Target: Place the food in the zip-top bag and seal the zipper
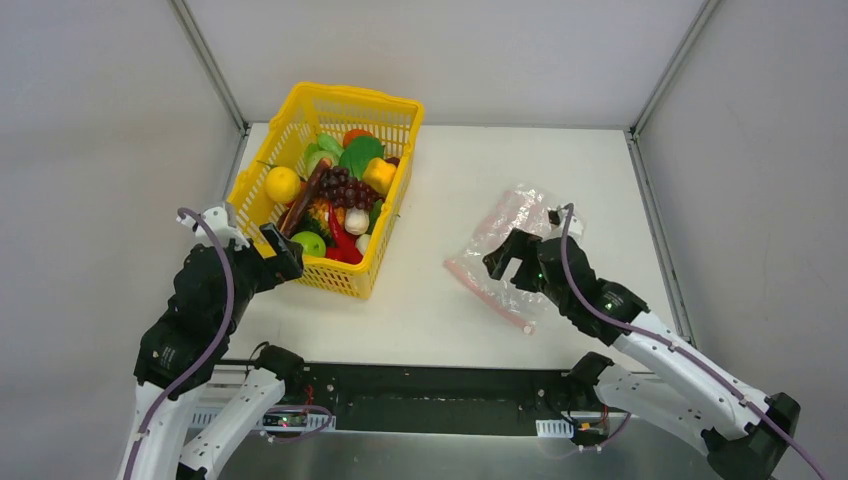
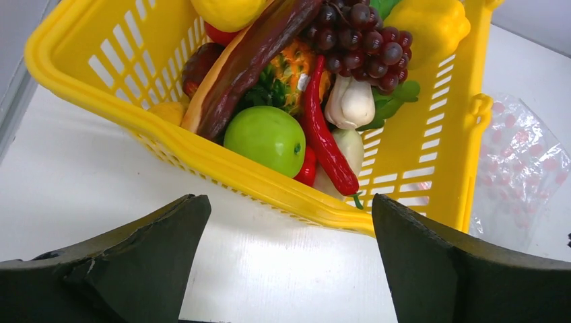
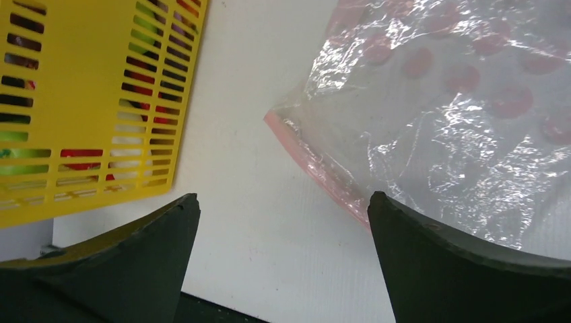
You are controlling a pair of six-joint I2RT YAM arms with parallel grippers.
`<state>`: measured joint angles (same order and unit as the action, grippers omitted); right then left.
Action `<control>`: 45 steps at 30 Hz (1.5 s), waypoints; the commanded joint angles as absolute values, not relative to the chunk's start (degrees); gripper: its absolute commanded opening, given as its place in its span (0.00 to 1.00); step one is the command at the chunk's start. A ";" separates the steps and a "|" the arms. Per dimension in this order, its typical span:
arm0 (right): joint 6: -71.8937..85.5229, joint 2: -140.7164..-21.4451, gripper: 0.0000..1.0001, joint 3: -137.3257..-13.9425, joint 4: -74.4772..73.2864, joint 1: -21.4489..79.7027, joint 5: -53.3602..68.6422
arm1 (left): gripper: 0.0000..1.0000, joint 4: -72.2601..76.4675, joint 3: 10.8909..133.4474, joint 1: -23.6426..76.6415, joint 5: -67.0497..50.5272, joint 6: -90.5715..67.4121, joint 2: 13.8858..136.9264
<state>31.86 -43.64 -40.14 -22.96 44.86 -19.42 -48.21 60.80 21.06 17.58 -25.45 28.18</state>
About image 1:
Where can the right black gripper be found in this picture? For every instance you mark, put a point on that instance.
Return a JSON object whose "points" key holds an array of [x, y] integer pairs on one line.
{"points": [[519, 253]]}

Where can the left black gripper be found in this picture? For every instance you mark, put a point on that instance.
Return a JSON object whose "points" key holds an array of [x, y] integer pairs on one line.
{"points": [[279, 250]]}

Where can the green apple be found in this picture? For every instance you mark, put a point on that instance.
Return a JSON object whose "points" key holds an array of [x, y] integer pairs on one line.
{"points": [[312, 243]]}

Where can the brown orange sweet potato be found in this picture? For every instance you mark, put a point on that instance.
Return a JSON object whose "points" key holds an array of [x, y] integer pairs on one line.
{"points": [[288, 223]]}

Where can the clear zip top bag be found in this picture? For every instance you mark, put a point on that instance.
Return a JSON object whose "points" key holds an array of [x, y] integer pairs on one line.
{"points": [[521, 207]]}

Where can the green leafy bok choy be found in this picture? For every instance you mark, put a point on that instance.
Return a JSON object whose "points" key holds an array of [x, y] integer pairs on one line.
{"points": [[360, 151]]}

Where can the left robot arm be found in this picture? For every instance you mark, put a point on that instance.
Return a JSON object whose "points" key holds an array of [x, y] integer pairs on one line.
{"points": [[178, 354]]}

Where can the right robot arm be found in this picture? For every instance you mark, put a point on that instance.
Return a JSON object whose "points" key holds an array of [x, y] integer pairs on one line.
{"points": [[742, 431]]}

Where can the pineapple with green crown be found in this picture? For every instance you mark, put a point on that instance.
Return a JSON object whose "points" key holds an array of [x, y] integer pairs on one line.
{"points": [[316, 220]]}

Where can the yellow lemon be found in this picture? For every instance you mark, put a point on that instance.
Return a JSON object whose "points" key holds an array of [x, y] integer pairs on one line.
{"points": [[282, 185]]}

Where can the white mushroom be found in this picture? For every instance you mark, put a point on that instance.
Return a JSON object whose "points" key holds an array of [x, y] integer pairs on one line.
{"points": [[357, 221]]}

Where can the dark purple grape bunch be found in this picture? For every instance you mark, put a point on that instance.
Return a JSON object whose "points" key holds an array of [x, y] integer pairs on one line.
{"points": [[343, 189]]}

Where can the green cucumber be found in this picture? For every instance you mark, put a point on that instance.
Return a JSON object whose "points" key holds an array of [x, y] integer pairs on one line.
{"points": [[328, 143]]}

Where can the yellow bell pepper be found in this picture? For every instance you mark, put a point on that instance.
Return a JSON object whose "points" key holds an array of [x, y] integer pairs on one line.
{"points": [[379, 174]]}

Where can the red tomato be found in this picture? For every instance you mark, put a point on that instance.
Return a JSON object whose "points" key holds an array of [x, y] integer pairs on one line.
{"points": [[354, 134]]}

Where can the yellow plastic basket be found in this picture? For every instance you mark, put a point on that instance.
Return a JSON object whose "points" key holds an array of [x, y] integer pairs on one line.
{"points": [[309, 110]]}

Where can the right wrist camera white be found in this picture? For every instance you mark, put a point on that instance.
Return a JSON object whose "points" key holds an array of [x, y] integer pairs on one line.
{"points": [[562, 220]]}

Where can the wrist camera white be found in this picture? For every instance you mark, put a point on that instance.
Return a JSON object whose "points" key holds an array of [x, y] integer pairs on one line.
{"points": [[562, 220], [221, 219]]}

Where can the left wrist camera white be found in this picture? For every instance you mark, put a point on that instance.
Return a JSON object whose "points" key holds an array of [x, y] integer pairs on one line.
{"points": [[221, 219]]}

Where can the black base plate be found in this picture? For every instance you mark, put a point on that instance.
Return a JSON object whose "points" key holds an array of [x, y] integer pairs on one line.
{"points": [[439, 400]]}

